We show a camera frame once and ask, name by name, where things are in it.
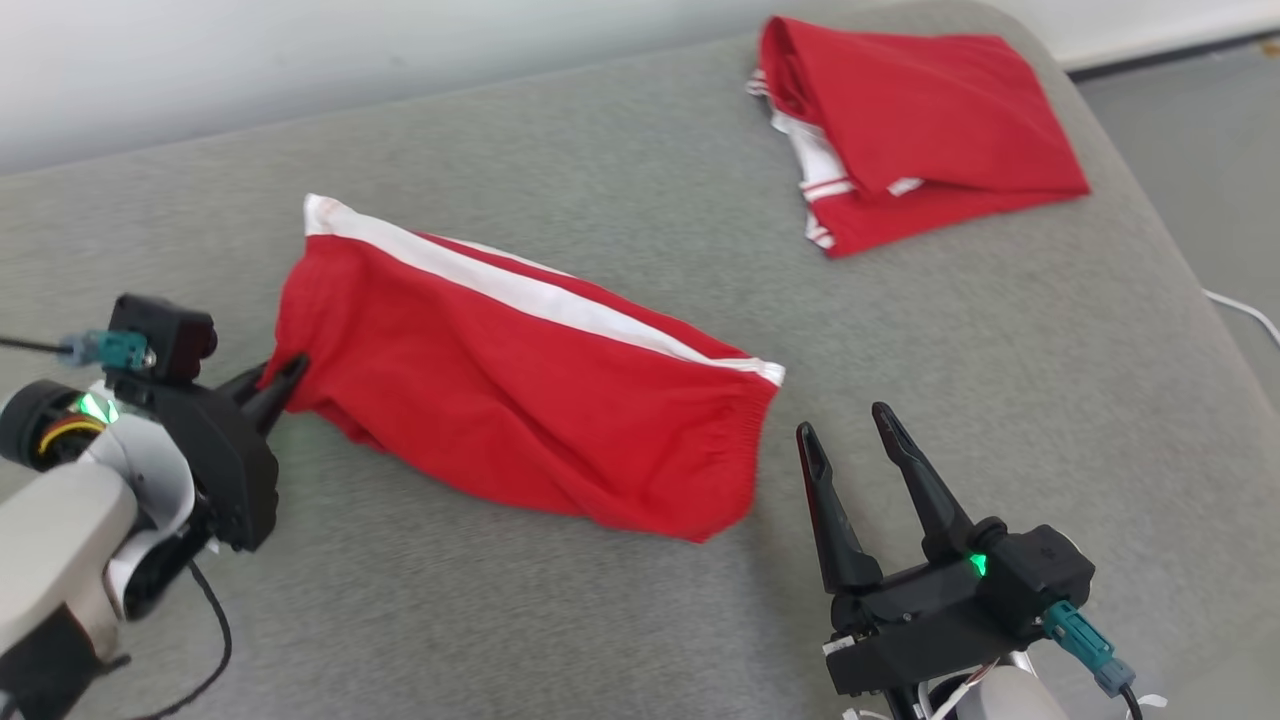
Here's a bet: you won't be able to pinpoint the white floor cable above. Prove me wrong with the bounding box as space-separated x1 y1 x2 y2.
1203 287 1280 348

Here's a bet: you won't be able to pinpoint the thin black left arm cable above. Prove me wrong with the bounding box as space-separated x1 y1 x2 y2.
128 560 234 720

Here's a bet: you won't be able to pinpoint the grey fabric sofa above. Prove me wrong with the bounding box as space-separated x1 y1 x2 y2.
0 0 1280 720

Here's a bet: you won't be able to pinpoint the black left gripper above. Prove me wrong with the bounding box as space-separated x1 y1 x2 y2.
113 352 312 553

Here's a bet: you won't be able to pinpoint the red shorts with white stripe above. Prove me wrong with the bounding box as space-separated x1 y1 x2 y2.
259 193 787 545

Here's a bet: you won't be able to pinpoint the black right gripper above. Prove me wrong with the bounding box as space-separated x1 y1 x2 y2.
796 401 1042 697

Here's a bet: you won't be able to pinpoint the red jersey with striped trim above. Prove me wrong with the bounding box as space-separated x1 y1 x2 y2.
745 15 1092 260

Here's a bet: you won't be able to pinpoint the dark wall baseboard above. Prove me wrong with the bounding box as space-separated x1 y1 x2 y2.
1065 30 1280 83

